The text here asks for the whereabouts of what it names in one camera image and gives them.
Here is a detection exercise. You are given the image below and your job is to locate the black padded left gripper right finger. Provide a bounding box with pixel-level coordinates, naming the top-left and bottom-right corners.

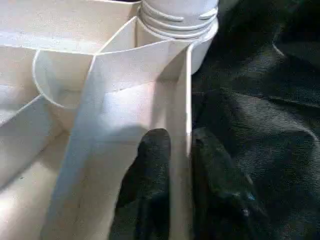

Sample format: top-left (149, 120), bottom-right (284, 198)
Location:
top-left (190, 129), bottom-right (272, 240)

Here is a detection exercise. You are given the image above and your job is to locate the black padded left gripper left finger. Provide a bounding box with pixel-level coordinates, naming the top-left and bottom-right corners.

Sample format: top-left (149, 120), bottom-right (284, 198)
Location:
top-left (114, 128), bottom-right (174, 240)

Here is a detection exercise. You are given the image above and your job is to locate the white plastic table top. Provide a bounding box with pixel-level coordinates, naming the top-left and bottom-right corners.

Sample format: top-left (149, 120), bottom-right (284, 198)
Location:
top-left (0, 0), bottom-right (220, 240)

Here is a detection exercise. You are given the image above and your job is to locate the white plastic table leg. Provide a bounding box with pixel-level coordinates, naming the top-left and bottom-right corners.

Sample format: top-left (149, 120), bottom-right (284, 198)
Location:
top-left (138, 0), bottom-right (219, 40)

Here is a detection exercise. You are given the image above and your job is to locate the black work mat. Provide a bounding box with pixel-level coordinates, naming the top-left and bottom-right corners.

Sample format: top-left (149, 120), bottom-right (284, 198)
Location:
top-left (189, 0), bottom-right (320, 240)

